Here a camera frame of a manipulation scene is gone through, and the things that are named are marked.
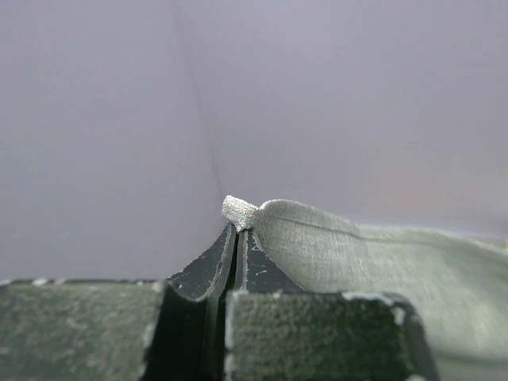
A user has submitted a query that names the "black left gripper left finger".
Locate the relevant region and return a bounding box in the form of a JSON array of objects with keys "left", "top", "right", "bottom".
[{"left": 152, "top": 224, "right": 234, "bottom": 380}]

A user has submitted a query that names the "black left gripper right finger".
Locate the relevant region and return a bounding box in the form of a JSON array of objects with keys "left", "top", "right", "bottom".
[{"left": 222, "top": 230, "right": 304, "bottom": 380}]

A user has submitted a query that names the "grey cloth napkin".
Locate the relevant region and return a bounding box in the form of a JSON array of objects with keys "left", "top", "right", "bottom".
[{"left": 221, "top": 194, "right": 508, "bottom": 381}]

